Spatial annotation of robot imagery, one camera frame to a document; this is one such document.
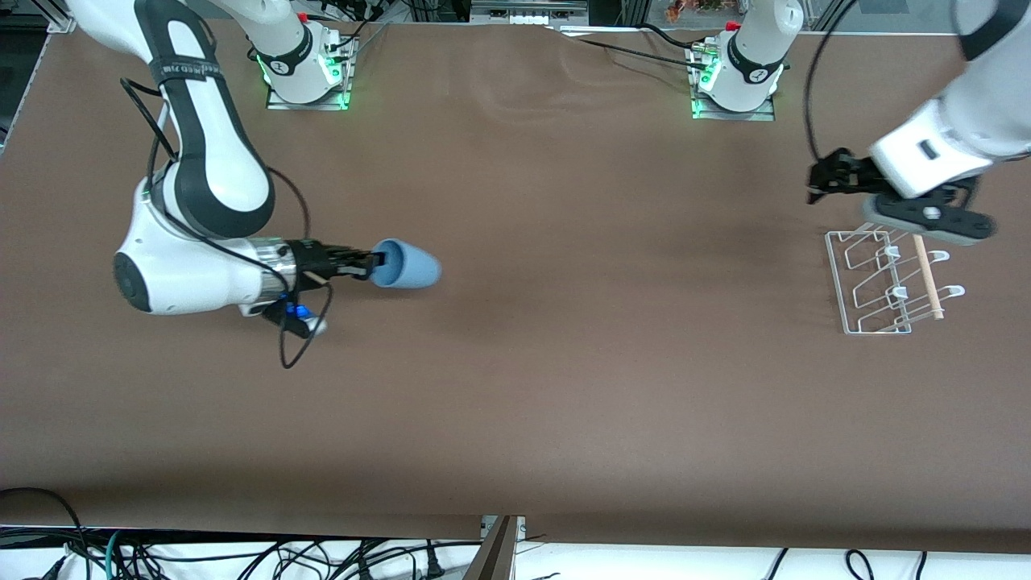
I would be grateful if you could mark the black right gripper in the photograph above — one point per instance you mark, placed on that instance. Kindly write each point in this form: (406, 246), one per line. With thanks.
(312, 262)

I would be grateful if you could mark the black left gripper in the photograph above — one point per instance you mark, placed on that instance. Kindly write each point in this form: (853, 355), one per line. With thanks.
(842, 175)

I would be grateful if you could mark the blue plastic cup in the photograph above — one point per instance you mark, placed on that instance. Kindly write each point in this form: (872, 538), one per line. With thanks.
(411, 264)

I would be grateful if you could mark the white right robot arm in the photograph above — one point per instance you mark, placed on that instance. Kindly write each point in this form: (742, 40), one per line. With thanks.
(209, 161)

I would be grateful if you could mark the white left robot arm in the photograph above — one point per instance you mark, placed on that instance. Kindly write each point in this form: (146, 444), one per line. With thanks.
(975, 105)

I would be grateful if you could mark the brown table cover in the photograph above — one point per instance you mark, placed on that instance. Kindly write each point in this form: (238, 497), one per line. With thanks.
(564, 362)

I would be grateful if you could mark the white power strip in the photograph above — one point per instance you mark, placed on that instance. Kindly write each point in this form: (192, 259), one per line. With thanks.
(527, 18)

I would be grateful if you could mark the wooden table beam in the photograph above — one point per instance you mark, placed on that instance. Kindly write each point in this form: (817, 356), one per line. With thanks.
(491, 556)

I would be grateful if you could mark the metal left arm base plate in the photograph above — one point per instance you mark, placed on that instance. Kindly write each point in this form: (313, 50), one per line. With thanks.
(737, 115)

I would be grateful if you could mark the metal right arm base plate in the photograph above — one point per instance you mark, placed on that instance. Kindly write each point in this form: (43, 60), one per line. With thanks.
(310, 103)

